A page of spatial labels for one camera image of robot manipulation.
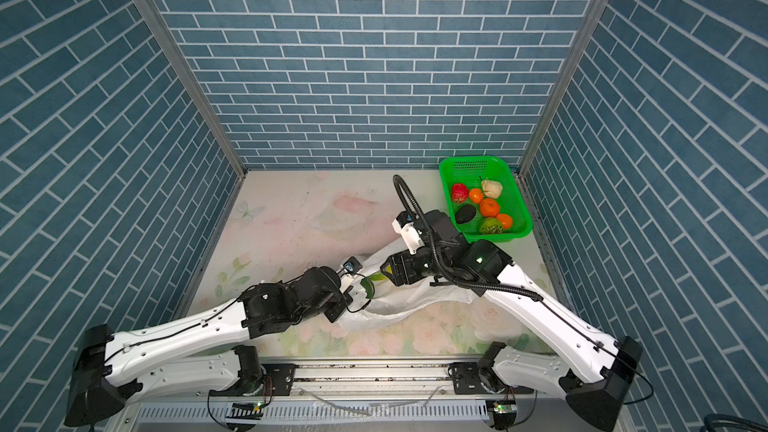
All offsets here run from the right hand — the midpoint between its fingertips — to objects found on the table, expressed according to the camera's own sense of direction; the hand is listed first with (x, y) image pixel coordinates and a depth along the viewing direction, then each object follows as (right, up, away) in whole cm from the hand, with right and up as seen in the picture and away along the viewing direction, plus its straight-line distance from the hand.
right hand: (388, 262), depth 69 cm
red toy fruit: (+25, +17, +39) cm, 49 cm away
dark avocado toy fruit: (+27, +9, +39) cm, 49 cm away
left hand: (-9, -9, +6) cm, 14 cm away
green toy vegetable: (-2, -3, -2) cm, 4 cm away
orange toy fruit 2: (+31, +16, +40) cm, 53 cm away
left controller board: (-35, -37, +4) cm, 51 cm away
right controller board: (+29, -39, +5) cm, 48 cm away
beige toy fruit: (+36, +18, +40) cm, 57 cm away
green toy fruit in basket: (+33, +6, +27) cm, 43 cm away
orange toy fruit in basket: (+39, +7, +33) cm, 52 cm away
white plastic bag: (+1, -16, +16) cm, 22 cm away
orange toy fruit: (+34, +11, +36) cm, 51 cm away
